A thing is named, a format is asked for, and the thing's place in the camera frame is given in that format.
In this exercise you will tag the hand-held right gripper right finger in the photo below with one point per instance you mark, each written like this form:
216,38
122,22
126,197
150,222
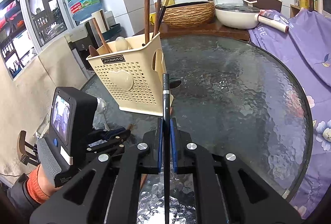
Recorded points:
174,146

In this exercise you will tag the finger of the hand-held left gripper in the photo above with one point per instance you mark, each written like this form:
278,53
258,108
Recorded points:
108,147
113,134

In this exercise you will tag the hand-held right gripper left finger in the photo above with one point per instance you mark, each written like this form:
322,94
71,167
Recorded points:
160,146

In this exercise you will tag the black chopstick with silver band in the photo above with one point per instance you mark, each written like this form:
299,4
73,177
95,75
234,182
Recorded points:
166,110

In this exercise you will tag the beige perforated utensil holder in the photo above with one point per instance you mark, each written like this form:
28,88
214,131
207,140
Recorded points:
121,81

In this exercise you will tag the dark brown wooden spoon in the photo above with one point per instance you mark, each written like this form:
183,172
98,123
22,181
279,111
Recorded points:
93,52

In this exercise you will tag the white spoon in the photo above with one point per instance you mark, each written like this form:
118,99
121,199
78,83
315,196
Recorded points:
122,42

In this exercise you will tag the long wooden spoon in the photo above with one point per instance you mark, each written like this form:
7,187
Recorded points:
102,36

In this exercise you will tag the black chopstick with gold tip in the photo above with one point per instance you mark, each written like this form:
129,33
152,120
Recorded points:
163,10

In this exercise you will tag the person's left forearm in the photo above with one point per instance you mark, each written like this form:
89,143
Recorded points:
20,195

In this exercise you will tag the white water dispenser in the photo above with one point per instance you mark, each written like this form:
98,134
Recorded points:
77,37

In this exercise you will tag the teal storage rack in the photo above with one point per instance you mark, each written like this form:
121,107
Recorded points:
115,28

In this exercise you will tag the white paper roll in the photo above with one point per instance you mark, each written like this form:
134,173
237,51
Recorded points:
97,18

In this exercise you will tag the sliding window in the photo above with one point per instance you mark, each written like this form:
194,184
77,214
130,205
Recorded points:
46,11

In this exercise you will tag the woven pattern wash basin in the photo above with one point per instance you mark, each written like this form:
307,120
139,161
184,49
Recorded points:
188,15

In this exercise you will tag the white frying pan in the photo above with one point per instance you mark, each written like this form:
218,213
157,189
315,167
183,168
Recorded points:
232,20

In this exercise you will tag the glass pan lid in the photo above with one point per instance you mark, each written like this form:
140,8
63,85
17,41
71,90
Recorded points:
232,8

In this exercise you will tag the purple floral cloth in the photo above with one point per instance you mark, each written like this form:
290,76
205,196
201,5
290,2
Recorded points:
305,53

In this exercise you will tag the small wooden box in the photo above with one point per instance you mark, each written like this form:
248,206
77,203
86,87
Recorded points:
293,11

